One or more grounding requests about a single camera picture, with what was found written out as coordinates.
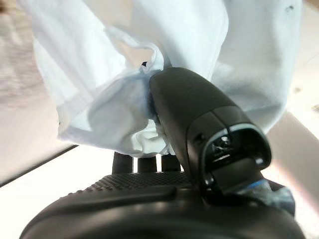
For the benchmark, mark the white garment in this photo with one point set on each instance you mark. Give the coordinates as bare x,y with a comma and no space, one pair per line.
74,49

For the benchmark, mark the grey streaked area rug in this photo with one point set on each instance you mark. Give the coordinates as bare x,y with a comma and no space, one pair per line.
15,74

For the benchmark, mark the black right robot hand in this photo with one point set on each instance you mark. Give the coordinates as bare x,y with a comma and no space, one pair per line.
194,104

